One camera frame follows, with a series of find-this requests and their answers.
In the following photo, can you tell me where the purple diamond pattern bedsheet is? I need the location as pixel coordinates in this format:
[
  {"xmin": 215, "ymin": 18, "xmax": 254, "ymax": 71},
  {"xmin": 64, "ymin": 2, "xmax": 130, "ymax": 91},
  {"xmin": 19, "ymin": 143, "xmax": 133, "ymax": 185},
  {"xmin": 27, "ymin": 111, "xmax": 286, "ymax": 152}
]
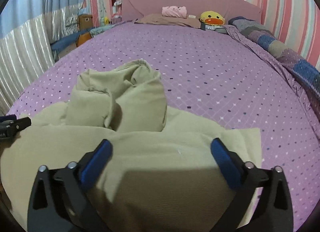
[{"xmin": 10, "ymin": 22, "xmax": 319, "ymax": 229}]

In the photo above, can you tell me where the pink folded cloth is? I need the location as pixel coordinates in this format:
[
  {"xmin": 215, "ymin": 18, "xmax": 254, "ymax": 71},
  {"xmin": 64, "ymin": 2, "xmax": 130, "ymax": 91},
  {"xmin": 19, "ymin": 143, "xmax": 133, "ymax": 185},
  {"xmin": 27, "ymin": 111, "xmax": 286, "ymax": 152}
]
[{"xmin": 162, "ymin": 6, "xmax": 188, "ymax": 19}]

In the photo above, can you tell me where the yellow duck plush toy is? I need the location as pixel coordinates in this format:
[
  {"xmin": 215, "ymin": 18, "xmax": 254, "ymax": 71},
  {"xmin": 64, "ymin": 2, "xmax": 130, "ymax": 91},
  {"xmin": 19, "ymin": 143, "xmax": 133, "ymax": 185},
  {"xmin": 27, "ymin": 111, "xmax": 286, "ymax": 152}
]
[{"xmin": 200, "ymin": 11, "xmax": 225, "ymax": 26}]

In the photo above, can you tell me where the beige puffer jacket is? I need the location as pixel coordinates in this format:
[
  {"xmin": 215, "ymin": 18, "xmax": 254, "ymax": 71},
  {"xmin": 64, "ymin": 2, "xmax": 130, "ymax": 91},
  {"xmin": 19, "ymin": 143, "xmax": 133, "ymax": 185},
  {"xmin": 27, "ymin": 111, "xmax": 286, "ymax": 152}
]
[{"xmin": 1, "ymin": 60, "xmax": 261, "ymax": 231}]

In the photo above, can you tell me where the pink headboard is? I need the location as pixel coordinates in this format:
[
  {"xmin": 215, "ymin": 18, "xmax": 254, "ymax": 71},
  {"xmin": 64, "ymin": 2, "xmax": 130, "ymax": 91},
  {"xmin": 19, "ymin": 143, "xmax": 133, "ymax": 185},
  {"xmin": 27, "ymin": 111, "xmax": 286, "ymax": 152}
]
[{"xmin": 121, "ymin": 0, "xmax": 262, "ymax": 23}]

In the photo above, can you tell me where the brown pillow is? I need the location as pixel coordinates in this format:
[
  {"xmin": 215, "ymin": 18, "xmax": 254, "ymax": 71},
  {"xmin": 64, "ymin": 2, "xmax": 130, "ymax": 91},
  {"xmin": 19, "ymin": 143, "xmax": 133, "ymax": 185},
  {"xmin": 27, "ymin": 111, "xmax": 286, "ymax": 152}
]
[{"xmin": 135, "ymin": 14, "xmax": 201, "ymax": 29}]

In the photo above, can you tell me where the silver striped curtain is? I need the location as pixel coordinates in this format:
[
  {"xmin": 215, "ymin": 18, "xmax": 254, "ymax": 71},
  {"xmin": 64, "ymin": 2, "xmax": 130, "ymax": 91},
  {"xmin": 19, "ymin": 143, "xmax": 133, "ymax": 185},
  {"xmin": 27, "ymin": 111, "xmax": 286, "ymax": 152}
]
[{"xmin": 1, "ymin": 3, "xmax": 82, "ymax": 114}]

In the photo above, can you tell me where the brown cardboard box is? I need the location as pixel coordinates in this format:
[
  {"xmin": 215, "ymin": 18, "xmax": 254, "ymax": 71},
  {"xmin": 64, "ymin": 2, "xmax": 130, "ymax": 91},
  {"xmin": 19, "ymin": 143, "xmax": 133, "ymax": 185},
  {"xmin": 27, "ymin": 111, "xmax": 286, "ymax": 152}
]
[{"xmin": 78, "ymin": 14, "xmax": 93, "ymax": 30}]

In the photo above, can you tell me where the patchwork blue purple quilt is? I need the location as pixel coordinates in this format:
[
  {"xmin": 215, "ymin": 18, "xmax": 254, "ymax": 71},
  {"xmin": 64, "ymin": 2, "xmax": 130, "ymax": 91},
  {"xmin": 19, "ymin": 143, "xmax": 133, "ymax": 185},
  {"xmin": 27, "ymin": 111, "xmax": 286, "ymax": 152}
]
[{"xmin": 228, "ymin": 17, "xmax": 319, "ymax": 113}]

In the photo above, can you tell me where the blue cloth beside bed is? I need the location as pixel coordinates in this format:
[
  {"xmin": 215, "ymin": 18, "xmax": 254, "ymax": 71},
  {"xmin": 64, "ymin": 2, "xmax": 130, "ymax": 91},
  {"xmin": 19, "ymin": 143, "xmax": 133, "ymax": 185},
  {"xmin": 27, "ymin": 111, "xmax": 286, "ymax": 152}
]
[{"xmin": 50, "ymin": 27, "xmax": 93, "ymax": 53}]

